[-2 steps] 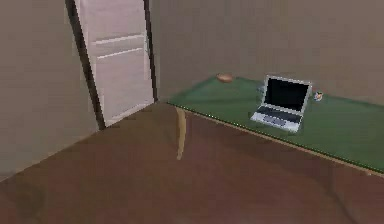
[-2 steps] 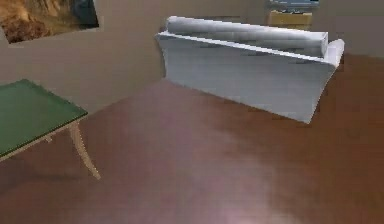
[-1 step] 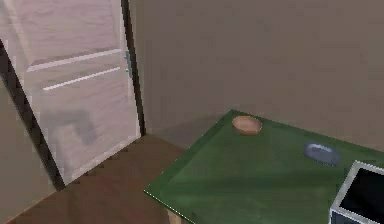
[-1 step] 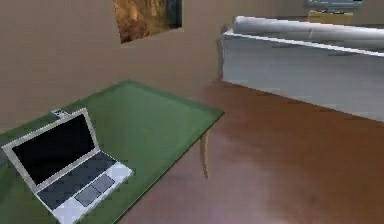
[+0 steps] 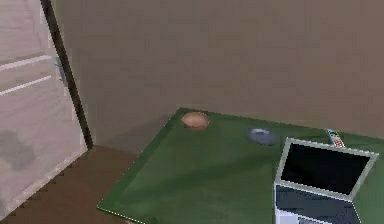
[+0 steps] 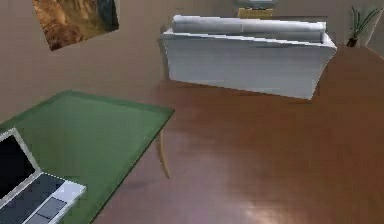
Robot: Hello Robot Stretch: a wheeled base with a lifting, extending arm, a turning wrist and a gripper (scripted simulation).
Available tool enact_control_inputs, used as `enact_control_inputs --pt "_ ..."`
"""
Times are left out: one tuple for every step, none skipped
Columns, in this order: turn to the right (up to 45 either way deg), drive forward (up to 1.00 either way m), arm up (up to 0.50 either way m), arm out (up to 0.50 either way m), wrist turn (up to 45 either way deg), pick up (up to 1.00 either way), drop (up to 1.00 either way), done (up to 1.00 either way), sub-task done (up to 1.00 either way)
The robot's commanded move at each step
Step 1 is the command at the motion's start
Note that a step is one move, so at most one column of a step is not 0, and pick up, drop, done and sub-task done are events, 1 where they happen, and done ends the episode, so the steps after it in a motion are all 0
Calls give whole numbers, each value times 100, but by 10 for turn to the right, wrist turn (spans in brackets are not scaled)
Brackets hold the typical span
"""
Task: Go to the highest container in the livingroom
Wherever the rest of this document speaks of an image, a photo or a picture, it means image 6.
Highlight grey television set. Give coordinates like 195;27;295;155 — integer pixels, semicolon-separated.
234;0;279;9

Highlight green glass table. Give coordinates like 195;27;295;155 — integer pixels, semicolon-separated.
0;89;176;224

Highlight white sofa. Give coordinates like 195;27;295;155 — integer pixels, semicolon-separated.
159;14;338;101

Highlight green house plant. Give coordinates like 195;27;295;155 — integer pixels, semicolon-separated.
345;5;384;48

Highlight silver laptop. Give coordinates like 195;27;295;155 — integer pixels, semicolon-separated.
0;127;88;224

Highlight brown framed wall picture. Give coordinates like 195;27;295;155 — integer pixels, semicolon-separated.
31;0;120;52

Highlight yellow box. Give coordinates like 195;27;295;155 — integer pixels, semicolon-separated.
237;7;274;19

